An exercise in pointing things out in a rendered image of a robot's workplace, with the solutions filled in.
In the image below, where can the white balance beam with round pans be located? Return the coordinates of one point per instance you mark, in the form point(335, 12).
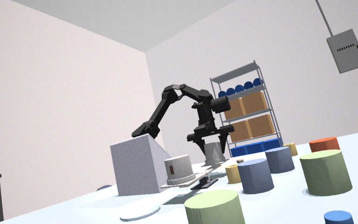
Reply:
point(204, 181)

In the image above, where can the brown cylinder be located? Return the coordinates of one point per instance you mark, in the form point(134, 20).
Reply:
point(324, 144)

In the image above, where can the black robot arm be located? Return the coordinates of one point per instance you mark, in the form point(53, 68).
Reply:
point(206, 104)

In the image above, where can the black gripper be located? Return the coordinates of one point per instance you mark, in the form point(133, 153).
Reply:
point(223, 131)

